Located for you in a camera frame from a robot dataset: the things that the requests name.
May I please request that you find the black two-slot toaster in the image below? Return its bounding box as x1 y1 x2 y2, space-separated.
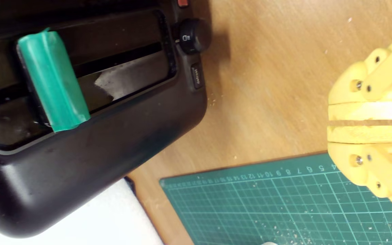
0 0 213 239

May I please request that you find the green cutting mat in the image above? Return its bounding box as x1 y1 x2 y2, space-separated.
159 152 392 245

